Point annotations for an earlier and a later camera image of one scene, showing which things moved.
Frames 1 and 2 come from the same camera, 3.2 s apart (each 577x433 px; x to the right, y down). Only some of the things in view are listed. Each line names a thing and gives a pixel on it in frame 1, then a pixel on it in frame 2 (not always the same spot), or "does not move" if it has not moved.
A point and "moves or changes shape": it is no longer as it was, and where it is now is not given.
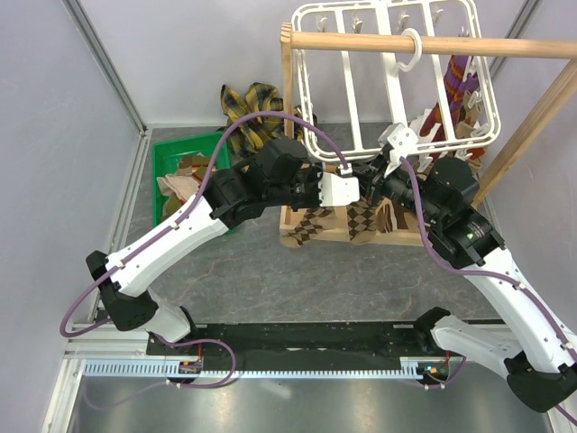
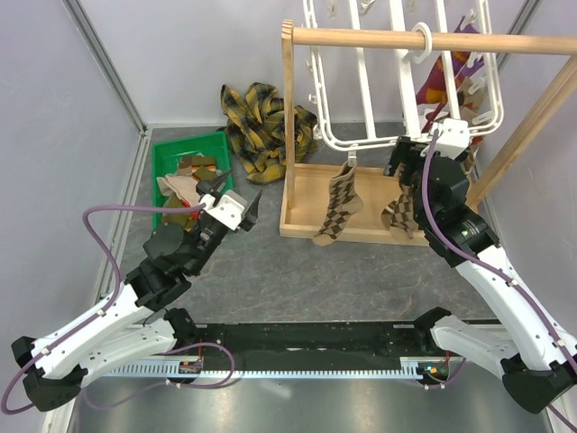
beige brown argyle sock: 309,229 moves or changes shape
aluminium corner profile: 105,59 does not move
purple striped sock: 454,85 to 460,59
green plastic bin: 165,156 does not move
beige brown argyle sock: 361,221 to 399,212
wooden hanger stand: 297,228 does not move
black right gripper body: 375,176 to 409,151
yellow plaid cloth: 248,138 does not move
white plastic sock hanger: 389,71 to 397,15
